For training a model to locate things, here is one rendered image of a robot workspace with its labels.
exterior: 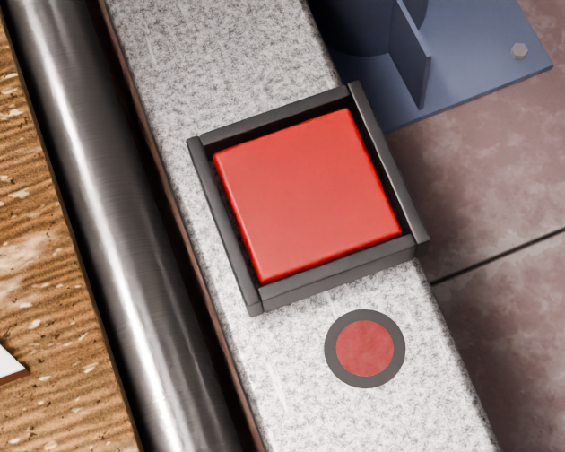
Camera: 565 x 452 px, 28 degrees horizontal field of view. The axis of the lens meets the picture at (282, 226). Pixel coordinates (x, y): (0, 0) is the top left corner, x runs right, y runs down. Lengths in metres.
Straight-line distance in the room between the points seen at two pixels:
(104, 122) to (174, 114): 0.03
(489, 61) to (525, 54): 0.05
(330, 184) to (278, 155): 0.02
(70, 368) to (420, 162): 1.08
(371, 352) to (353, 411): 0.02
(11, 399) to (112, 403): 0.04
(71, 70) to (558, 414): 1.00
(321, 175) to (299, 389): 0.09
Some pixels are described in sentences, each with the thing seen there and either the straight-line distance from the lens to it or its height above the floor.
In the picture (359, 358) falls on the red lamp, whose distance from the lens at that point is 0.44.
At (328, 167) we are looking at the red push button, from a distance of 0.45.
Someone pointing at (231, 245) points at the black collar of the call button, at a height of 0.93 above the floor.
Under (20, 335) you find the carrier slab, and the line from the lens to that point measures 0.44.
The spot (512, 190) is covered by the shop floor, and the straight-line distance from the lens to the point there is 1.47.
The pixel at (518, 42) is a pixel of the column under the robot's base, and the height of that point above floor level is 0.01.
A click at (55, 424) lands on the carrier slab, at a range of 0.43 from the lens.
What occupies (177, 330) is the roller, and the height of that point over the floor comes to 0.92.
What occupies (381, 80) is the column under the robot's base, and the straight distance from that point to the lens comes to 1.51.
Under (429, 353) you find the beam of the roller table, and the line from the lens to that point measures 0.44.
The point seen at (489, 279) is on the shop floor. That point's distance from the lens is 1.43.
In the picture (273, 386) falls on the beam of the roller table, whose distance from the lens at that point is 0.44.
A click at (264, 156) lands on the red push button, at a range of 0.46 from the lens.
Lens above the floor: 1.34
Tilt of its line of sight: 69 degrees down
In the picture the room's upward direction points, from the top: 7 degrees counter-clockwise
